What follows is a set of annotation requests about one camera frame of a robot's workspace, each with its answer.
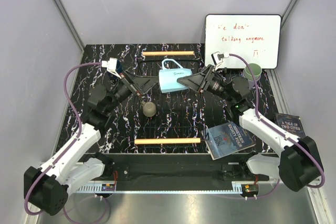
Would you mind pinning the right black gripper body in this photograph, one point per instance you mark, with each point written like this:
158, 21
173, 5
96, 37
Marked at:
215, 85

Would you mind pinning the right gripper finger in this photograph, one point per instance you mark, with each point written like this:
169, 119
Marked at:
206, 71
195, 82

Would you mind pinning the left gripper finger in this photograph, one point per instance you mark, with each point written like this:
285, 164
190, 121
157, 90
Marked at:
141, 82
142, 90

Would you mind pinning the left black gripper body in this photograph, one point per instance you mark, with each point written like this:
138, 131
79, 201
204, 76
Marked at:
125, 88

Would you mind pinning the taupe ceramic mug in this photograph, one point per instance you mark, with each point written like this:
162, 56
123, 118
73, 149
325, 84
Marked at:
149, 109

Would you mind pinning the dark blue ceramic cup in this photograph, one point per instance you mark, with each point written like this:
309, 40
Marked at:
119, 67

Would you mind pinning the light blue faceted cup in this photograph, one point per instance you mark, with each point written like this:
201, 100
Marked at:
168, 77

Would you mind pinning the lavender plastic cup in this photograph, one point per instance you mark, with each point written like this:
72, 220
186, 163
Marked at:
251, 84

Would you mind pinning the sage green plastic cup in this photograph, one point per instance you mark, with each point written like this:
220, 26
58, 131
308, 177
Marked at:
252, 72

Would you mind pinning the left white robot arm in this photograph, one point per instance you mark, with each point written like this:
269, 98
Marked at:
49, 186

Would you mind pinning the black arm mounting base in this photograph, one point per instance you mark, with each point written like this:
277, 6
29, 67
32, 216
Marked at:
179, 168

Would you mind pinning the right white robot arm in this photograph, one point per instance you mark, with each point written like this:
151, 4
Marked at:
298, 162

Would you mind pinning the white dry-erase board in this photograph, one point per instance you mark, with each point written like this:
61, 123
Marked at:
253, 37

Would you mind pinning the Nineteen Eighty-Four book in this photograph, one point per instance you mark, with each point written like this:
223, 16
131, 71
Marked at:
227, 139

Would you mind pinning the Tale of Two Cities book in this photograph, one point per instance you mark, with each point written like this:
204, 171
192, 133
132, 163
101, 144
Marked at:
290, 123

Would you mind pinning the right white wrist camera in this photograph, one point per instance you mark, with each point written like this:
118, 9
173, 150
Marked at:
219, 60

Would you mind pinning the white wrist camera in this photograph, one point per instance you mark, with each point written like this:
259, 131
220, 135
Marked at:
110, 66
219, 60

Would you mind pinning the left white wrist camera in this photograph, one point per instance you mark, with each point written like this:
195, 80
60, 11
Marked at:
110, 66

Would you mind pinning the far wooden rack handle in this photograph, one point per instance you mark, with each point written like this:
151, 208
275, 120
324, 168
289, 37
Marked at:
168, 53

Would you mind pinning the wooden rack handle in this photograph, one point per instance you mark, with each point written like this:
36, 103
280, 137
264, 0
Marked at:
167, 141
168, 53

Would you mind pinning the black wire dish rack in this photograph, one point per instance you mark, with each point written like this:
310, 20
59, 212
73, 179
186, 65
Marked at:
179, 114

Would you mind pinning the near wooden rack handle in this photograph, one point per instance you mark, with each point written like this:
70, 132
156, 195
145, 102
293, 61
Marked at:
167, 141

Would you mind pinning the white slotted cable duct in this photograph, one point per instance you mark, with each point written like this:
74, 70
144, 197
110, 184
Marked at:
160, 188

